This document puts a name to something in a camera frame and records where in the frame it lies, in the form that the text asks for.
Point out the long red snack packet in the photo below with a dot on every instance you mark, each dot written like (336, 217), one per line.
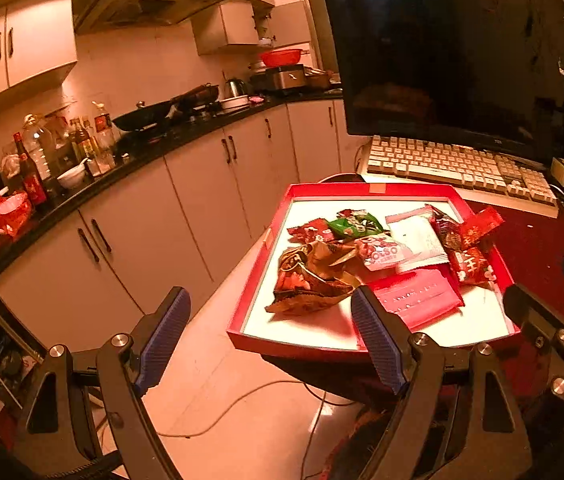
(420, 297)

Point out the black wok pan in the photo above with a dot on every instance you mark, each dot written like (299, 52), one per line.
(144, 116)

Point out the clear oil bottle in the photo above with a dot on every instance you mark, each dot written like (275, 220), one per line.
(43, 146)

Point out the dark red sauce bottle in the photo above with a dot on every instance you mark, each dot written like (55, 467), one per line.
(29, 173)

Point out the red plastic basin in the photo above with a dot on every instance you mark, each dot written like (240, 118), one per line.
(279, 58)

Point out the red white snack packet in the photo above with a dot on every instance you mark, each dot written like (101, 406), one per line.
(311, 231)

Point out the toaster oven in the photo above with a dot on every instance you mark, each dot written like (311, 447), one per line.
(280, 79)

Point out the black computer monitor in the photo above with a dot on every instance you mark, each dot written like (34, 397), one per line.
(482, 73)

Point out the brown snack bag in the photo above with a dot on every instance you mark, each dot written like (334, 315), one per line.
(314, 277)

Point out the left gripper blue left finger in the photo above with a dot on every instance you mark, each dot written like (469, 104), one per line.
(155, 338)

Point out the white pink snack packet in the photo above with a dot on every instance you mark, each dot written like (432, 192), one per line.
(414, 230)

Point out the range hood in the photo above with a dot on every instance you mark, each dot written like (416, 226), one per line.
(101, 15)

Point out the red gift box tray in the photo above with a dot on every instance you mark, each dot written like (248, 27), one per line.
(331, 334)

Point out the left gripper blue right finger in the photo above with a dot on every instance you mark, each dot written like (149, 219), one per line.
(384, 335)

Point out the dark red tablecloth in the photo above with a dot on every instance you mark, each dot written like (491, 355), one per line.
(470, 414)

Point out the metal kettle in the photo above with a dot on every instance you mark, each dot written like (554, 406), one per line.
(235, 87)

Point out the small green candy packet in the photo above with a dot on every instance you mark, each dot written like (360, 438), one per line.
(355, 223)

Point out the beige computer keyboard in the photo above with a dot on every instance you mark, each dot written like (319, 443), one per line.
(481, 176)

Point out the white bowl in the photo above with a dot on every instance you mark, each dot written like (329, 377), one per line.
(73, 177)

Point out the red flower snack packet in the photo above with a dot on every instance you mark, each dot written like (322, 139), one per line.
(464, 244)

